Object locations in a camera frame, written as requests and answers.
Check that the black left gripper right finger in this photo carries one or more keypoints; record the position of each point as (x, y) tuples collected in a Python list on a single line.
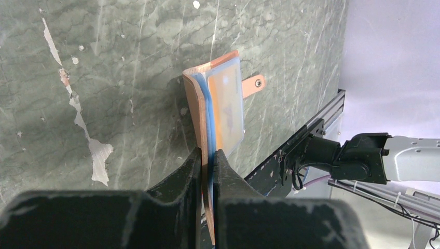
[(243, 218)]

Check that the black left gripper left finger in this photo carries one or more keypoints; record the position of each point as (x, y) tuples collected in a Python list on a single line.
[(165, 216)]

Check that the pink leather card holder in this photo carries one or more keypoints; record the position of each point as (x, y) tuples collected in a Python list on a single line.
[(201, 111)]

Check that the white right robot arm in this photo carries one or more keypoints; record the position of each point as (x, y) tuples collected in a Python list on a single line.
[(376, 158)]

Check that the aluminium frame rail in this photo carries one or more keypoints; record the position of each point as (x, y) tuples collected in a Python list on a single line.
[(331, 111)]

